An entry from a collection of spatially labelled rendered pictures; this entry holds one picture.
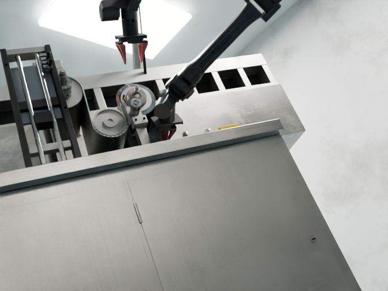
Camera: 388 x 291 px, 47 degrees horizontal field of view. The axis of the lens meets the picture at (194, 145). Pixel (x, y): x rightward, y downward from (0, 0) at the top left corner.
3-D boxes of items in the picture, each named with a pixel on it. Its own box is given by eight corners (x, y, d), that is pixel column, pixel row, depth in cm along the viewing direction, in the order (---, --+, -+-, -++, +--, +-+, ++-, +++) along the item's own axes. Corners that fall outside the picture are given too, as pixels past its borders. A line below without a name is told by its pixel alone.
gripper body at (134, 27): (148, 40, 157) (146, 18, 155) (119, 43, 154) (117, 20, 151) (142, 38, 163) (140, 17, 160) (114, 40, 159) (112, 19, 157)
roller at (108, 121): (97, 138, 155) (89, 109, 160) (93, 172, 176) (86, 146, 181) (131, 131, 159) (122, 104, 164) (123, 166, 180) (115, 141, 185)
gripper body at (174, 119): (183, 126, 159) (184, 107, 155) (156, 130, 156) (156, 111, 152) (176, 117, 164) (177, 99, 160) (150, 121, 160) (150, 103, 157)
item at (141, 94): (128, 104, 162) (125, 88, 166) (127, 107, 164) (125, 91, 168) (148, 103, 165) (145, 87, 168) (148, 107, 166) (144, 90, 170)
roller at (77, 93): (46, 111, 156) (38, 79, 162) (48, 147, 177) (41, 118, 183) (86, 105, 162) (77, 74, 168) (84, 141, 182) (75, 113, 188)
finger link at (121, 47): (141, 64, 159) (139, 37, 156) (122, 66, 156) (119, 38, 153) (135, 61, 165) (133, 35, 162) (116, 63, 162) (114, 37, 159)
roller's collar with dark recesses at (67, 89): (55, 90, 154) (51, 75, 157) (55, 100, 159) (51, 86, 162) (74, 88, 157) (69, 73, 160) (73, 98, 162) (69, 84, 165)
